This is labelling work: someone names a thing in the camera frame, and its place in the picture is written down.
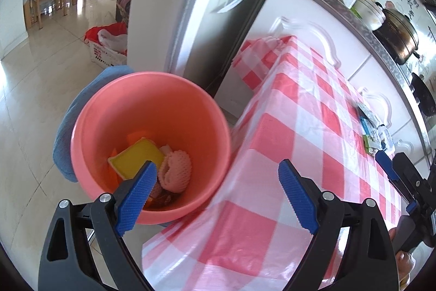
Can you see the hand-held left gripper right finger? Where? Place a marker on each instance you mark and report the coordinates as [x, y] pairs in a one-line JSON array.
[[299, 199]]

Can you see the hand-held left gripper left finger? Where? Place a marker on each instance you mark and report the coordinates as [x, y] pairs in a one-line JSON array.
[[136, 199]]

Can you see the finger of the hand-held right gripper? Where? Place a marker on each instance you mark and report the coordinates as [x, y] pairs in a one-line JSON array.
[[386, 165]]

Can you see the green snack wrapper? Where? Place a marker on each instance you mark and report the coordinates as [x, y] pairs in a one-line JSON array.
[[371, 142]]

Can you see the red snack wrapper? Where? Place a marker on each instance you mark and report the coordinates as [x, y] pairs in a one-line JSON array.
[[163, 200]]

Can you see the yellow sponge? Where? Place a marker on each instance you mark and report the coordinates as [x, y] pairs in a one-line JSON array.
[[136, 154]]

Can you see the foam fruit net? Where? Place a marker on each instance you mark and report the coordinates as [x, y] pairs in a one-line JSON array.
[[175, 168]]

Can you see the silver snack wrapper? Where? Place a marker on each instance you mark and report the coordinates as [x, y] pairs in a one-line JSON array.
[[369, 113]]

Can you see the white cloth bundle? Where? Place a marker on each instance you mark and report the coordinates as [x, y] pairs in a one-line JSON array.
[[167, 148]]

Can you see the pink plastic bucket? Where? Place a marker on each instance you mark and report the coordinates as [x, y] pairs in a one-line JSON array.
[[153, 100]]

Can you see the person's right hand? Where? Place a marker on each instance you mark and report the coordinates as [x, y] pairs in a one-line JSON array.
[[406, 269]]

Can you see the cream cabinet door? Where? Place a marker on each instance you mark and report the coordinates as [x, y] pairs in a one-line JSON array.
[[306, 15], [391, 107]]

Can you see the red checkered tablecloth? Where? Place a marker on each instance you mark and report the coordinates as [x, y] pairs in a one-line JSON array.
[[306, 127]]

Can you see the black wok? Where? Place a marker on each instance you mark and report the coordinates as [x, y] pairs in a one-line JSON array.
[[424, 93]]

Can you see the blue stool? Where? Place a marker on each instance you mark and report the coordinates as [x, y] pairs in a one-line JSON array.
[[64, 141]]

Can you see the metal-edged kitchen countertop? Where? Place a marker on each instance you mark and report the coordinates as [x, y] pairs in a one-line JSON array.
[[385, 52]]

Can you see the metal cooking pot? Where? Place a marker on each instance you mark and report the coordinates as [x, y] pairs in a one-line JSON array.
[[398, 35]]

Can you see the white laundry basket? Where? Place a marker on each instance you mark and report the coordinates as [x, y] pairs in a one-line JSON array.
[[105, 55]]

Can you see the white bowl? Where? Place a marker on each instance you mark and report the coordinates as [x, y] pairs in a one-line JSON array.
[[369, 11]]

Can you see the white plastic bag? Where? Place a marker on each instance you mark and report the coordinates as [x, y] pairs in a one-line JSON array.
[[114, 40]]

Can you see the red cloth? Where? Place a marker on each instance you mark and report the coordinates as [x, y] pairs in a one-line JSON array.
[[98, 32]]

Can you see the dark bag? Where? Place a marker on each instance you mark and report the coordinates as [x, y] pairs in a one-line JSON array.
[[124, 1]]

